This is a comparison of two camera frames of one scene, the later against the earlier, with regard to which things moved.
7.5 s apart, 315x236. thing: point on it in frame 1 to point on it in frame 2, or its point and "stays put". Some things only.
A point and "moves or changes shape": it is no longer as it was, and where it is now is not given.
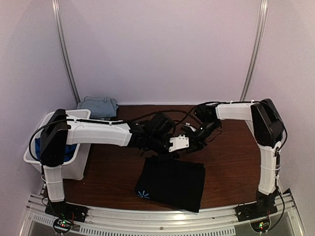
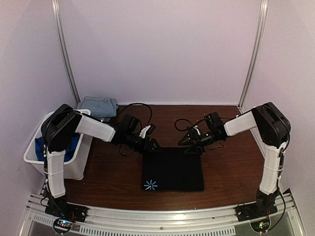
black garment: x=171 y=181 moves or changes shape
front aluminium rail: x=116 y=221 stays put
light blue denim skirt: x=99 y=107 stays put
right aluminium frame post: x=262 y=24 stays put
